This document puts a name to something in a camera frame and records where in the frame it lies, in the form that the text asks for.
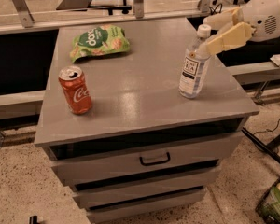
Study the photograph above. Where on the red coke can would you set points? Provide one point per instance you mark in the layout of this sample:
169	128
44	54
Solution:
72	80

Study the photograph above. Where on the clear plastic water bottle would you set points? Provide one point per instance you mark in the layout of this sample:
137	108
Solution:
195	63

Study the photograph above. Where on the green chip bag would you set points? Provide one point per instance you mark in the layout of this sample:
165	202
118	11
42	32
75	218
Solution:
99	41

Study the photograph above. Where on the grey drawer cabinet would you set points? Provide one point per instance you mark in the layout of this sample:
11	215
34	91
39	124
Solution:
137	110

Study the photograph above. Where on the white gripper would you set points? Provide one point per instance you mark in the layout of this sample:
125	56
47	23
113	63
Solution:
265	19

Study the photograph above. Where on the black wire basket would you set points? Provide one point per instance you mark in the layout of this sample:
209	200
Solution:
268	207

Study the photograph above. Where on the black drawer handle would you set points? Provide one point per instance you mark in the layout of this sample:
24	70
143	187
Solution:
151	161

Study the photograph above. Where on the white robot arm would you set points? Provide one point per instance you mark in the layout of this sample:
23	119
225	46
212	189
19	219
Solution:
257	21

